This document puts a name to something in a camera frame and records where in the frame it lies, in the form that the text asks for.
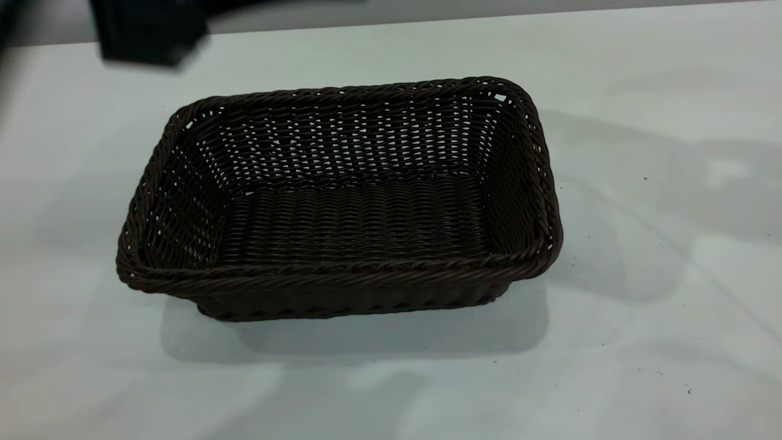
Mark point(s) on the black woven basket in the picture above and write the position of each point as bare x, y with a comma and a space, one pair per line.
366, 214

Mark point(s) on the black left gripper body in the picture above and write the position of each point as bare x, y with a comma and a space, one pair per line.
149, 30

